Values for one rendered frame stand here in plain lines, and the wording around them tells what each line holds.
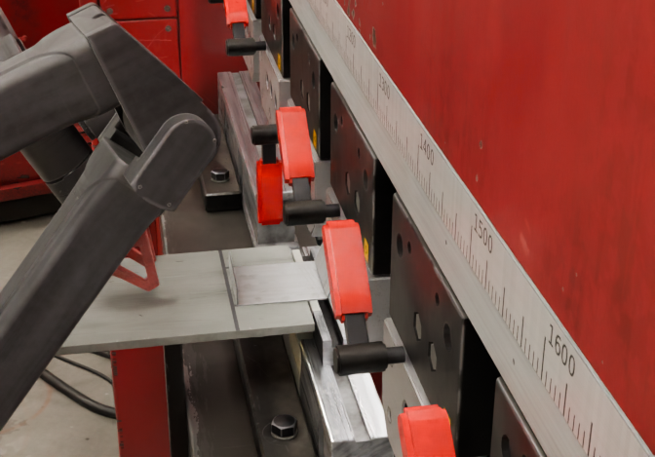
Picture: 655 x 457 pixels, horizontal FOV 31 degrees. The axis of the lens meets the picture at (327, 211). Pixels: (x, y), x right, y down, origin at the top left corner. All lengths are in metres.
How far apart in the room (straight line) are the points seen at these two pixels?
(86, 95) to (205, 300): 0.47
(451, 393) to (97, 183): 0.36
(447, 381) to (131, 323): 0.66
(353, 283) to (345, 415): 0.45
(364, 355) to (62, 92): 0.29
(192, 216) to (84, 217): 0.87
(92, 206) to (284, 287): 0.45
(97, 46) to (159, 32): 1.24
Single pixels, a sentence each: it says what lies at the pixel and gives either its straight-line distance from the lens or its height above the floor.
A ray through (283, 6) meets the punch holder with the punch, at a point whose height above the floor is 1.32.
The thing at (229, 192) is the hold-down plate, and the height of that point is 0.90.
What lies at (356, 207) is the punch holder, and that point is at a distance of 0.83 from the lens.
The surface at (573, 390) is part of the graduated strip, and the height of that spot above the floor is 1.38.
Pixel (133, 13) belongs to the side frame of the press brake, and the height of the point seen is 1.06.
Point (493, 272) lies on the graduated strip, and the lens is 0.53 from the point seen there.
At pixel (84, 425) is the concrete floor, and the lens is 2.84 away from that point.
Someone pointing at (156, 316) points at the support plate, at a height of 1.00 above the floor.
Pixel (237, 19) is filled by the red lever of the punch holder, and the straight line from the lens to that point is 1.26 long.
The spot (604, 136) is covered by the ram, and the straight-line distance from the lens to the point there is 0.41.
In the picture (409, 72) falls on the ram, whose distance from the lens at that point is 0.66.
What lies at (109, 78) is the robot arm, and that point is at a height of 1.36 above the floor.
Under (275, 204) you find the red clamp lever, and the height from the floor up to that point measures 1.17.
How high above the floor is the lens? 1.63
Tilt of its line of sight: 26 degrees down
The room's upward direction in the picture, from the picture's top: straight up
